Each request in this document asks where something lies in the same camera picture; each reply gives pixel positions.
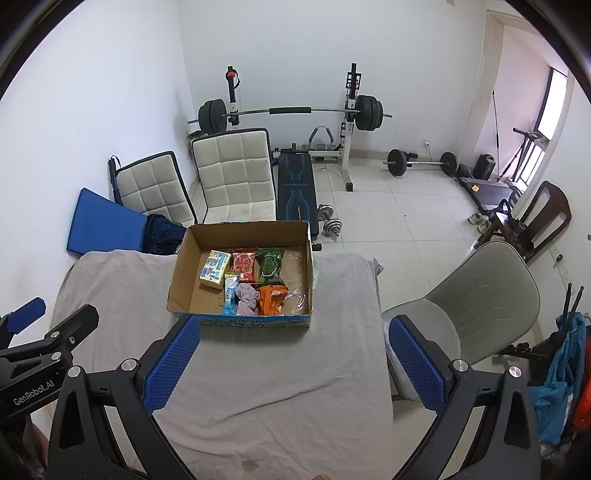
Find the blue hanging garment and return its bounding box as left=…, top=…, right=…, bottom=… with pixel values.
left=530, top=314, right=588, bottom=445

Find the thin black exercise bar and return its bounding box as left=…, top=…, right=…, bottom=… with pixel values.
left=491, top=90, right=505, bottom=174

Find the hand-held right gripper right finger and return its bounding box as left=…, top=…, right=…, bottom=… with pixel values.
left=388, top=315, right=542, bottom=480

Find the orange snack packet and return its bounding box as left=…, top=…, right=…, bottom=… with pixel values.
left=256, top=285, right=289, bottom=317

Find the red snack packet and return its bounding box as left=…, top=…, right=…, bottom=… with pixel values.
left=230, top=249, right=259, bottom=283

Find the grey exercise handle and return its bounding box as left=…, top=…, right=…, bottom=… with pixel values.
left=307, top=126, right=336, bottom=151

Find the purple cloth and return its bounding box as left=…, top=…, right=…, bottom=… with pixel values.
left=235, top=284, right=262, bottom=317

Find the brown wooden chair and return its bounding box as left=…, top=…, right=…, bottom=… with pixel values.
left=475, top=181, right=572, bottom=264

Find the blue foam mat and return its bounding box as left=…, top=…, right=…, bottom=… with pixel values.
left=66, top=187, right=148, bottom=257

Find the cardboard box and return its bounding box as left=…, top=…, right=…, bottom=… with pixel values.
left=166, top=220, right=315, bottom=330

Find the short barbell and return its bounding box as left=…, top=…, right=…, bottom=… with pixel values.
left=384, top=148, right=459, bottom=178

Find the dark blue garment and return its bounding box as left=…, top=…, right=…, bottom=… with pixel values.
left=143, top=215, right=190, bottom=257

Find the white padded chair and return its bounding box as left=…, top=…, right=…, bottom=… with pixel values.
left=191, top=128, right=278, bottom=224
left=108, top=151, right=197, bottom=227

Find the grey plastic chair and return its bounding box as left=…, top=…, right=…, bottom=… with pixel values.
left=382, top=240, right=541, bottom=400

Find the orange bag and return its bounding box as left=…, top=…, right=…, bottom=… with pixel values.
left=570, top=336, right=591, bottom=435

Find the white barbell rack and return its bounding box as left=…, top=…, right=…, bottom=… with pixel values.
left=224, top=62, right=363, bottom=192

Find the long blue white packet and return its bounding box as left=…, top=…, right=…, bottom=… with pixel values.
left=222, top=273, right=241, bottom=315

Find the grey tablecloth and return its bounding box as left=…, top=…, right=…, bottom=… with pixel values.
left=48, top=250, right=395, bottom=480

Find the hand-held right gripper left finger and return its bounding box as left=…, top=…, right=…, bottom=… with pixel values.
left=46, top=315, right=202, bottom=480

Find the black blue weight bench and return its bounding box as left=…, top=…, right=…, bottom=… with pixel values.
left=276, top=148, right=321, bottom=241

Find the long barbell with black plates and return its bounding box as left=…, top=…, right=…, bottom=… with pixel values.
left=187, top=95, right=393, bottom=134

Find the black speaker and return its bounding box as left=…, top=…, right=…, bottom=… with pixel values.
left=473, top=154, right=496, bottom=181

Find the black treadmill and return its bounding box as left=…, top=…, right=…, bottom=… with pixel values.
left=455, top=175, right=522, bottom=215

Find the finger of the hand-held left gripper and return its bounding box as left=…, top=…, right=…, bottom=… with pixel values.
left=43, top=304, right=100, bottom=352
left=0, top=297, right=47, bottom=343

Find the exercise machine by window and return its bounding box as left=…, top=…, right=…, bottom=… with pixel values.
left=512, top=127, right=551, bottom=186

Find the chrome dumbbell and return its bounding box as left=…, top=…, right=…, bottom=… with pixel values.
left=318, top=205, right=343, bottom=241

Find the green snack packet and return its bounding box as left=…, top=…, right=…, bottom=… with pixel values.
left=256, top=248, right=287, bottom=286

